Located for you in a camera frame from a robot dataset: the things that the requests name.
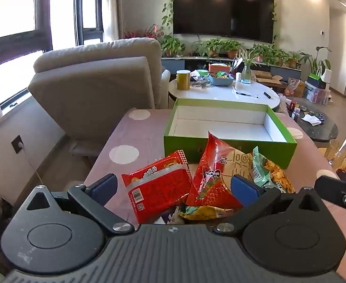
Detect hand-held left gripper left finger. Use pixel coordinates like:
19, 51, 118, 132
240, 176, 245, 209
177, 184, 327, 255
25, 173, 135, 238

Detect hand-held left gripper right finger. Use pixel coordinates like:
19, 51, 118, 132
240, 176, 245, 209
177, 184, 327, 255
213, 175, 324, 238

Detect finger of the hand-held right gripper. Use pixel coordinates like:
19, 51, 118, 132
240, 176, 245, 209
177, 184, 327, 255
314, 175, 346, 206

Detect green snack bag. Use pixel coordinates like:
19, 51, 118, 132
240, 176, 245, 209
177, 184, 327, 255
250, 146, 296, 193

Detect large red snack bag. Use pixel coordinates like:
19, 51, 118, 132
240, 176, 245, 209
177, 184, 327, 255
186, 131, 254, 210

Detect yellow snack bag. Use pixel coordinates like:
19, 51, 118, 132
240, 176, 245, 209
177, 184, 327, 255
177, 205, 235, 221

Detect red rectangular snack packet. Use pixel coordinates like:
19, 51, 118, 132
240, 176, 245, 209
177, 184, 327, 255
122, 150, 193, 225

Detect green cardboard box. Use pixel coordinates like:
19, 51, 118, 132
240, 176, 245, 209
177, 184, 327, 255
164, 98, 297, 169

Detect white purple snack packet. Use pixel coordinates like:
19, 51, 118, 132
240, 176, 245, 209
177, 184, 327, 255
158, 206, 183, 226

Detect glass jar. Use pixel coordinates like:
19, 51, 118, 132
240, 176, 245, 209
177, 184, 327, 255
325, 140, 346, 167

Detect dark round table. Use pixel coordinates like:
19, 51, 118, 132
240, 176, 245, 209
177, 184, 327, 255
291, 97, 339, 142

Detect pink polka dot tablecloth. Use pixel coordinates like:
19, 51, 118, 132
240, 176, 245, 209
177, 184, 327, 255
83, 108, 346, 283

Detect white tissue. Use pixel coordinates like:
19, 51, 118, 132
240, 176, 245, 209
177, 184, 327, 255
301, 115, 322, 126

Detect clear plastic bag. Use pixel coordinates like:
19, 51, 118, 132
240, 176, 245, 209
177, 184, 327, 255
276, 94, 291, 114

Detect clear storage bin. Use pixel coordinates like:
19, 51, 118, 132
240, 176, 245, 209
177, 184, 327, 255
304, 81, 331, 105

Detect white oval coffee table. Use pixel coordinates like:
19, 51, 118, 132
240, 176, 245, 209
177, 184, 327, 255
169, 78, 280, 114

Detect beige recliner sofa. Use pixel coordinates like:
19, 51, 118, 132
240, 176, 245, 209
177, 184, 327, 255
28, 37, 171, 157

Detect plastic bag of fruit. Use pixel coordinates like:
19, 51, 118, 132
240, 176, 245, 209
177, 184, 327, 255
284, 77, 305, 97

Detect green black box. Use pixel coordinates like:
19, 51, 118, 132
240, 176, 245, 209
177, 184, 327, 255
307, 73, 327, 89

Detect blue basket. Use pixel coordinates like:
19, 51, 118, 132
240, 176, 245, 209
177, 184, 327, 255
208, 73, 235, 87

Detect open cardboard box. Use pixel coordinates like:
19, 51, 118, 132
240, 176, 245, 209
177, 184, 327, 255
251, 70, 283, 87

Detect glass vase with plant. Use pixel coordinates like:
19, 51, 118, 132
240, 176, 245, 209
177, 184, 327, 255
240, 49, 257, 83

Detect red tissue box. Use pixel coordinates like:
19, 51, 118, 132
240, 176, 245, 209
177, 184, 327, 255
208, 63, 231, 73

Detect yellow canister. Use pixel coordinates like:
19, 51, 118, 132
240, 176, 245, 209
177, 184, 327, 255
176, 70, 191, 91

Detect large leafy floor plant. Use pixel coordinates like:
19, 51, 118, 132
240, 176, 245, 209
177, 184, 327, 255
300, 46, 331, 77

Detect grey television cabinet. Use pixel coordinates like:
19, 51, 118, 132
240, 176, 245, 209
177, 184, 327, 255
161, 55, 302, 79

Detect row of potted plants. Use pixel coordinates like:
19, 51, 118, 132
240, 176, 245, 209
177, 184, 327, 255
160, 34, 302, 69

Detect red berry branch decoration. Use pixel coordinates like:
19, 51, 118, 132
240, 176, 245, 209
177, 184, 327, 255
123, 24, 165, 40

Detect dark framed window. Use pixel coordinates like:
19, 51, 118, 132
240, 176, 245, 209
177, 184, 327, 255
0, 0, 104, 114

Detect sheer curtain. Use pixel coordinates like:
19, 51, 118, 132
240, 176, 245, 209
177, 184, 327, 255
102, 0, 125, 40

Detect white cable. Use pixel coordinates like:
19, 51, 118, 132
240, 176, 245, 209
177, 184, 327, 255
20, 144, 45, 186

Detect dark wall socket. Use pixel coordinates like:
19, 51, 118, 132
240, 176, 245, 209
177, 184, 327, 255
11, 135, 24, 154

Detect black wall television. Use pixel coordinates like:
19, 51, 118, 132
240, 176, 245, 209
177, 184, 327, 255
172, 0, 275, 44

